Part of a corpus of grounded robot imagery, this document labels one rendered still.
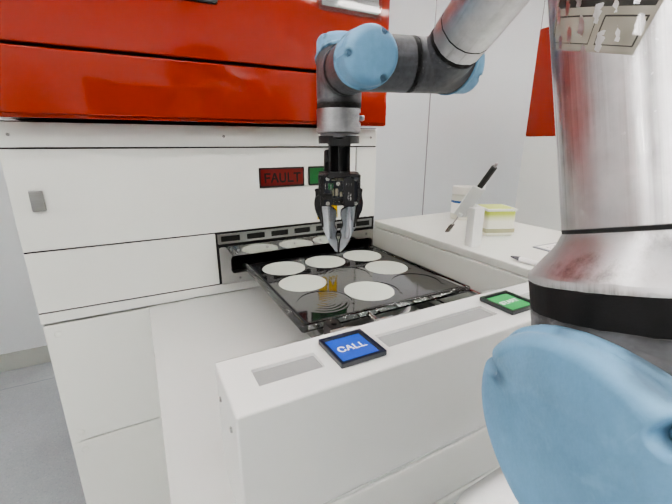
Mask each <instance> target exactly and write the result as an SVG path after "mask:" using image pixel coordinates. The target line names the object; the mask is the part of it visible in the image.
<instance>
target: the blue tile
mask: <svg viewBox="0 0 672 504"><path fill-rule="evenodd" d="M325 343H326V344H327V345H328V346H329V347H330V348H331V349H332V350H333V351H334V352H335V353H336V354H337V356H338V357H339V358H340V359H341V360H342V361H346V360H350V359H353V358H356V357H359V356H363V355H366V354H369V353H373V352H376V351H379V350H378V349H377V348H376V347H374V346H373V345H372V344H371V343H370V342H368V341H367V340H366V339H365V338H364V337H362V336H361V335H360V334H359V333H358V334H354V335H350V336H346V337H343V338H339V339H335V340H332V341H328V342H325Z"/></svg>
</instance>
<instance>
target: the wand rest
mask: <svg viewBox="0 0 672 504"><path fill-rule="evenodd" d="M485 189H486V185H485V186H484V187H483V188H482V189H481V188H479V187H477V186H475V185H473V186H472V187H471V188H470V190H469V191H468V193H467V194H466V196H465V197H464V199H463V200H462V201H461V203H460V204H459V206H458V207H457V209H456V210H455V212H454V214H456V215H457V216H458V217H462V218H463V217H467V224H466V234H465V244H464V246H468V247H471V248H472V247H478V246H481V238H482V229H483V221H484V212H485V208H483V207H474V205H475V204H476V202H477V201H478V200H479V198H480V197H481V196H482V194H483V193H484V192H485Z"/></svg>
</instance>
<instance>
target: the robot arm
mask: <svg viewBox="0 0 672 504"><path fill-rule="evenodd" d="M529 1H530V0H451V1H450V3H449V4H448V6H447V7H446V9H445V10H444V12H443V14H442V15H441V17H440V18H439V20H438V22H437V23H436V25H435V27H434V28H433V30H432V31H431V33H430V34H429V36H416V35H400V34H391V33H390V32H389V31H388V30H386V29H385V28H384V27H382V26H381V25H379V24H375V23H366V24H362V25H360V26H358V27H356V28H353V29H351V30H350V31H330V32H327V33H323V34H321V35H320V36H319V37H318V39H317V48H316V56H315V63H316V81H317V133H318V134H320V136H318V144H328V150H324V171H322V172H319V174H318V188H316V189H315V200H314V207H315V211H316V214H317V216H318V218H319V220H320V222H321V224H322V228H323V230H324V233H325V235H326V237H327V239H328V242H329V243H330V245H331V246H332V248H333V249H334V250H335V251H336V252H338V239H337V236H336V232H337V228H336V226H335V220H336V218H337V211H336V209H335V208H333V207H332V206H344V208H342V209H341V211H340V216H341V219H342V226H341V228H340V231H341V236H340V239H339V252H341V251H342V250H343V249H344V248H345V247H346V245H347V244H348V242H349V240H350V238H351V235H352V233H353V231H354V229H355V224H356V222H357V220H358V218H359V216H360V214H361V212H362V208H363V199H362V191H363V189H362V188H360V185H361V175H360V174H359V173H358V172H355V171H350V146H351V144H359V136H357V134H359V133H360V126H361V124H360V122H359V121H364V115H359V114H360V112H361V92H387V93H430V94H439V95H452V94H464V93H467V92H469V91H471V90H472V89H473V88H474V87H475V86H476V85H477V84H478V82H479V77H480V76H481V75H482V74H483V71H484V66H485V51H486V50H487V49H488V48H489V47H490V46H491V45H492V43H493V42H494V41H495V40H496V39H497V38H498V37H499V35H500V34H501V33H502V32H503V31H504V30H505V29H506V28H507V26H508V25H509V24H510V23H511V22H512V21H513V20H514V18H515V17H516V16H517V15H518V14H519V13H520V12H521V10H522V9H523V8H524V7H525V6H526V5H527V4H528V2H529ZM547 1H548V18H549V34H550V51H551V67H552V84H553V100H554V117H555V133H556V150H557V167H558V183H559V200H560V216H561V233H562V234H561V236H560V238H559V240H558V241H557V243H556V245H555V246H554V247H553V248H552V249H551V250H550V251H549V252H548V253H547V254H546V255H545V256H544V257H543V258H542V259H541V260H540V261H539V262H538V263H537V264H536V265H535V266H534V267H533V268H532V269H531V270H530V271H529V273H528V283H529V297H530V315H531V326H526V327H522V328H519V329H517V330H515V331H514V332H513V333H511V334H510V335H509V336H508V337H507V338H505V339H504V340H502V341H501V342H499V343H498V344H497V345H496V346H495V347H494V349H493V351H492V357H490V358H489V359H488V360H487V361H486V363H485V366H484V371H483V376H482V387H481V389H482V405H483V412H484V418H485V422H486V427H487V431H488V434H489V437H490V441H491V444H492V447H493V450H494V452H495V455H496V458H497V460H498V463H499V465H500V467H501V470H502V472H503V474H504V476H505V479H506V481H507V483H508V485H509V487H510V489H511V491H512V493H513V495H514V496H515V498H516V500H517V501H518V503H519V504H672V0H547Z"/></svg>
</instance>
